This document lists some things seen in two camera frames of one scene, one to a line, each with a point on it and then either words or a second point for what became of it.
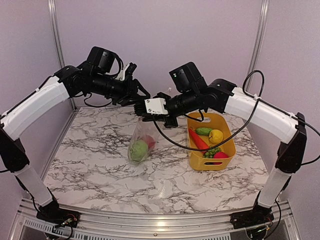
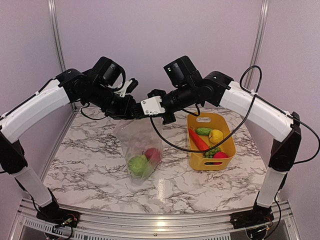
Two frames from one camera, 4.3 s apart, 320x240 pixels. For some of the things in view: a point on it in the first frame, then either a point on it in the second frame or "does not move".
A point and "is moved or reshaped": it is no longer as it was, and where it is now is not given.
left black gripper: x=129 y=92 to x=125 y=111
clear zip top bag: x=144 y=141 is moved or reshaped
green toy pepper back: x=138 y=150 to x=138 y=165
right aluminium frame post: x=259 y=38 does not move
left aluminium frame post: x=59 y=42 does not move
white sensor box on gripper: x=156 y=106 does not move
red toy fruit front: x=220 y=155 does not move
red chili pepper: x=199 y=141 does not move
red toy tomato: x=151 y=141 to x=153 y=153
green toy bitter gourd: x=203 y=131 does not move
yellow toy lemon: x=216 y=136 does not move
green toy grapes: x=210 y=153 does not move
